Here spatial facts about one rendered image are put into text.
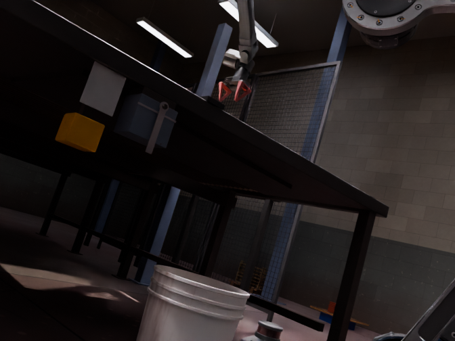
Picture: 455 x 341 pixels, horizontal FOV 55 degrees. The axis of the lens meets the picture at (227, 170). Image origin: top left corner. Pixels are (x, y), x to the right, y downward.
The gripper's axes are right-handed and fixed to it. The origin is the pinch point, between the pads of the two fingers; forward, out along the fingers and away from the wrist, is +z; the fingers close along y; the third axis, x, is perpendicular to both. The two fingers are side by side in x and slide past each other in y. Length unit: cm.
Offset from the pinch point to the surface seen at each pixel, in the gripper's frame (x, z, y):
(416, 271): 473, -71, -108
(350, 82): 411, -337, -287
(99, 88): -55, 37, 21
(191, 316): -11, 79, 47
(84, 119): -55, 47, 24
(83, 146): -52, 53, 24
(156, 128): -36, 37, 25
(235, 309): -1, 72, 52
